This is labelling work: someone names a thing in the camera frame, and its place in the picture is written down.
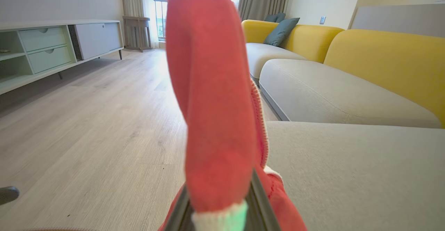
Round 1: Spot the beige curtain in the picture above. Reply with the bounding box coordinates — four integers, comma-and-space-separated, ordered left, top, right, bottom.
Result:
121, 0, 160, 49

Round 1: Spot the dark rounded object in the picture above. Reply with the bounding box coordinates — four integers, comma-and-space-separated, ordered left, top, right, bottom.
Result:
0, 186, 20, 206

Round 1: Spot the pale green TV cabinet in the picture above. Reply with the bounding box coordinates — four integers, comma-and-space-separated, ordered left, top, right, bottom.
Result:
0, 19, 125, 96

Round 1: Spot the wooden side table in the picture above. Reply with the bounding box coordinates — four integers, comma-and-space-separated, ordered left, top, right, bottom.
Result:
122, 16, 152, 53

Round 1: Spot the large teal cushion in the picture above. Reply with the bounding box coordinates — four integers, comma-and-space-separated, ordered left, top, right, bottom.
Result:
263, 18, 300, 47

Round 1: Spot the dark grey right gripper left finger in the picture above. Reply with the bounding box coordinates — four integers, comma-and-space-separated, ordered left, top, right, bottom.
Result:
165, 185, 194, 231

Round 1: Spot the small teal cushion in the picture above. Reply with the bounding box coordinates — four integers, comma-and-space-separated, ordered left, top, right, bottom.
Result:
264, 13, 286, 23

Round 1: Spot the red knitted garment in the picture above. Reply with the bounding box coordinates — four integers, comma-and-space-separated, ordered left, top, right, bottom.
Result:
158, 0, 308, 231

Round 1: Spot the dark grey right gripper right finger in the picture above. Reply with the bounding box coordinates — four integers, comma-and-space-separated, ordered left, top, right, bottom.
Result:
245, 170, 281, 231

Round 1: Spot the window with metal railing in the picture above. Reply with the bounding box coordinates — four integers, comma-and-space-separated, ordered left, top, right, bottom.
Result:
141, 0, 244, 42

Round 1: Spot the yellow and grey sectional sofa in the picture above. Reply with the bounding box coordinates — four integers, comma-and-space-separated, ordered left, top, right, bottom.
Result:
242, 19, 445, 231

